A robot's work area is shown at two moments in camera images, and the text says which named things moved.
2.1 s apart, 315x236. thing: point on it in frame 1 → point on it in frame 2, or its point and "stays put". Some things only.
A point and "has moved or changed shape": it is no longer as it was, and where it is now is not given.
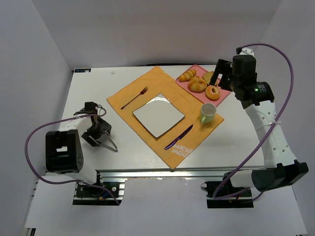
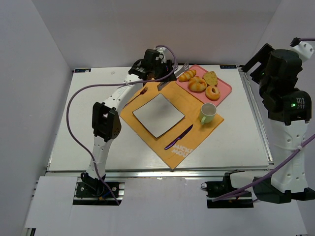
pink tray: (197, 80) stays put
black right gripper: (219, 71) → (256, 63)
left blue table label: (81, 70) stays put
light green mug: (208, 110) stays put
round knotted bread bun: (197, 84) stays put
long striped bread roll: (187, 75) stays put
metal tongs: (106, 141) has moved or changed shape
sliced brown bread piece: (207, 76) stays put
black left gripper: (93, 138) → (170, 71)
